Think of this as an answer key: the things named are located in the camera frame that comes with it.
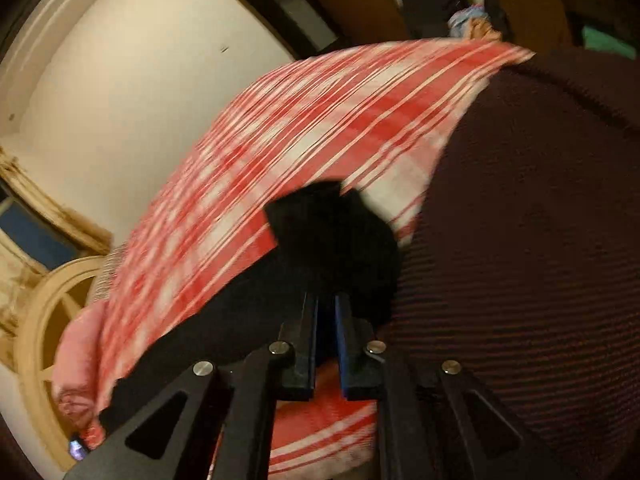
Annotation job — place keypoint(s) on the grey striped pillow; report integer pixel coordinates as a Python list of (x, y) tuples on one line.
[(111, 270)]

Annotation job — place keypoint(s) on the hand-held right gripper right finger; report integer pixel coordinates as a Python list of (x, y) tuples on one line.
[(345, 350)]

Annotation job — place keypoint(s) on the beige wooden headboard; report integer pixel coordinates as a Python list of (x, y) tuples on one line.
[(35, 320)]

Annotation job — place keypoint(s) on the red plaid bed sheet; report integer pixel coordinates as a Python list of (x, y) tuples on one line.
[(300, 135)]

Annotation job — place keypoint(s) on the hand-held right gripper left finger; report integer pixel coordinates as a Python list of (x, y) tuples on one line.
[(300, 360)]

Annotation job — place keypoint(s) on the pink pillow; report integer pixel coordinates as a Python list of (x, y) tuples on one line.
[(75, 360)]

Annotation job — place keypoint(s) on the dark maroon ribbed cloth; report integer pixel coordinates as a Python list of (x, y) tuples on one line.
[(525, 260)]

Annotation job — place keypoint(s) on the teal object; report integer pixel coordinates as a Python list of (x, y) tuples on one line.
[(607, 40)]

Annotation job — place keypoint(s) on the window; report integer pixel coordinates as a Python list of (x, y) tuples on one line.
[(30, 240)]

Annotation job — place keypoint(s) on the light blue cloth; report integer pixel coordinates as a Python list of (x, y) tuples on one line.
[(467, 17)]

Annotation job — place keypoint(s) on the dark doorway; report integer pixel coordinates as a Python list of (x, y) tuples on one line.
[(280, 0)]

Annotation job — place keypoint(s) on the black sock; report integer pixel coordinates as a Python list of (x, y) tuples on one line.
[(330, 240)]

